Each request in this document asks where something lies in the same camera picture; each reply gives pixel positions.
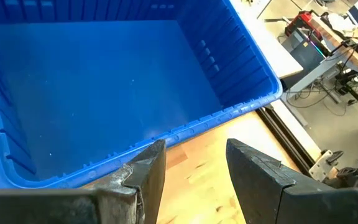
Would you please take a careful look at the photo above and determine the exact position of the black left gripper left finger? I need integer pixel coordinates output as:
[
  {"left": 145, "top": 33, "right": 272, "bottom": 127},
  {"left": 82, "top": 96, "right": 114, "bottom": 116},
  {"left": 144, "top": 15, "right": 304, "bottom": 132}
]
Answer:
[{"left": 0, "top": 139, "right": 167, "bottom": 224}]

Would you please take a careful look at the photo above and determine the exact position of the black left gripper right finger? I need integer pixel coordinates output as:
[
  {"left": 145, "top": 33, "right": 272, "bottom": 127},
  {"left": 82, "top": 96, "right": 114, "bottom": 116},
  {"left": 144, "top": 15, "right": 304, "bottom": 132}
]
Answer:
[{"left": 226, "top": 139, "right": 358, "bottom": 224}]

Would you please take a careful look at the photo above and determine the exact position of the large blue plastic bin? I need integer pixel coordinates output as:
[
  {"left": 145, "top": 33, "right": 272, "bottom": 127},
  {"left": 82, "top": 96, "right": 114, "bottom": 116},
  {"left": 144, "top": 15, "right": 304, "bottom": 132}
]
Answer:
[{"left": 0, "top": 0, "right": 283, "bottom": 190}]

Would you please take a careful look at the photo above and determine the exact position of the grey metal table beam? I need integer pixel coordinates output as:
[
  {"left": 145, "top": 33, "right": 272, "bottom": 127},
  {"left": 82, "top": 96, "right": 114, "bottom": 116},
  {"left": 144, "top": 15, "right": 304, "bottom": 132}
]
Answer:
[{"left": 285, "top": 51, "right": 351, "bottom": 101}]

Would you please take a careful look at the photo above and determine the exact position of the black floor power strip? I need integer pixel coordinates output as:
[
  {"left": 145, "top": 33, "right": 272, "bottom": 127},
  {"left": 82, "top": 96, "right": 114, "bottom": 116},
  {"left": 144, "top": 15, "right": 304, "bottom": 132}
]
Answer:
[{"left": 335, "top": 68, "right": 358, "bottom": 106}]

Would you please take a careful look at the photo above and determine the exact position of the grey computer case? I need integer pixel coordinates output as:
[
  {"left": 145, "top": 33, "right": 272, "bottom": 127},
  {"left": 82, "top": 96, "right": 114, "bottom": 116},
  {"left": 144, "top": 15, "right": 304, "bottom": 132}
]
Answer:
[{"left": 282, "top": 27, "right": 328, "bottom": 75}]

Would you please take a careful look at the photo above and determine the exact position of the light wooden side table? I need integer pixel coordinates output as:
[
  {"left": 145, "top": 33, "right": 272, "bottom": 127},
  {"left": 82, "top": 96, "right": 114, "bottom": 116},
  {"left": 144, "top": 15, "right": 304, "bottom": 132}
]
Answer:
[{"left": 228, "top": 0, "right": 305, "bottom": 81}]

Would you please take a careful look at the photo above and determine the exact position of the red equipment box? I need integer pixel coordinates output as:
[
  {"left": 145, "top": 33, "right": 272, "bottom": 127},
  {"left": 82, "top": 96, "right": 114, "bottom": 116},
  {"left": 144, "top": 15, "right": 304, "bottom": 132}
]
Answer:
[{"left": 284, "top": 10, "right": 323, "bottom": 39}]

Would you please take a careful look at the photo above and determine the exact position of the white crumpled cloth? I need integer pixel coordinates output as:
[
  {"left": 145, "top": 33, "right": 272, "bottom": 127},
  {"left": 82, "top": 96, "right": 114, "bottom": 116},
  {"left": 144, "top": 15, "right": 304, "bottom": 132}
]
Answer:
[{"left": 326, "top": 11, "right": 357, "bottom": 35}]

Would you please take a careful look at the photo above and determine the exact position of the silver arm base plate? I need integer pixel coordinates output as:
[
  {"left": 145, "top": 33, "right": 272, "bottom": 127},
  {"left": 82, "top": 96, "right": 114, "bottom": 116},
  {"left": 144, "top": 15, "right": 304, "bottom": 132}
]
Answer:
[{"left": 308, "top": 149, "right": 334, "bottom": 183}]

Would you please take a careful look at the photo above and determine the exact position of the black floor cable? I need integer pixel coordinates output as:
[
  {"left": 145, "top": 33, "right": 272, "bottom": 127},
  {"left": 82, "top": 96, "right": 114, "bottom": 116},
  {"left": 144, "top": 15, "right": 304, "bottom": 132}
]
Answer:
[{"left": 285, "top": 81, "right": 349, "bottom": 118}]

